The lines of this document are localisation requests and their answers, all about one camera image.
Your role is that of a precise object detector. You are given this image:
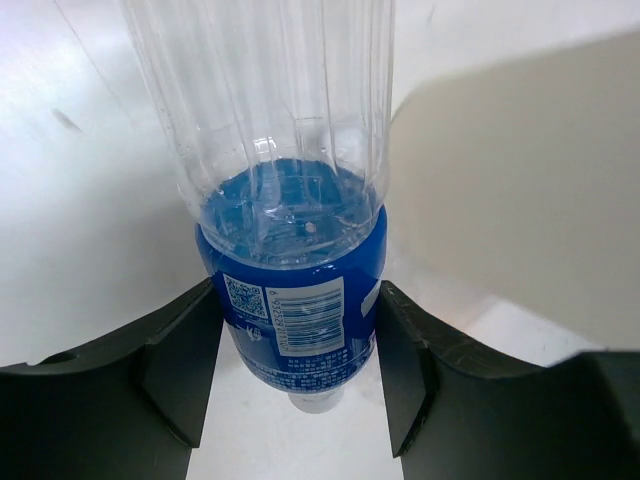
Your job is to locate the cream plastic bin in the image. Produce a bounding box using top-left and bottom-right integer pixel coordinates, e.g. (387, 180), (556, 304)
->
(386, 30), (639, 349)

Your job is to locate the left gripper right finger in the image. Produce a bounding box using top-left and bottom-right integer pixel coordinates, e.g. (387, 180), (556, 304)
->
(376, 281), (639, 479)

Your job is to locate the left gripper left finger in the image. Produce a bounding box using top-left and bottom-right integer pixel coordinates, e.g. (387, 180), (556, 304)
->
(1, 280), (223, 479)

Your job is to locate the blue label plastic bottle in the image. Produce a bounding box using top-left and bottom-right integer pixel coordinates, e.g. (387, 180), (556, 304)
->
(122, 1), (395, 414)

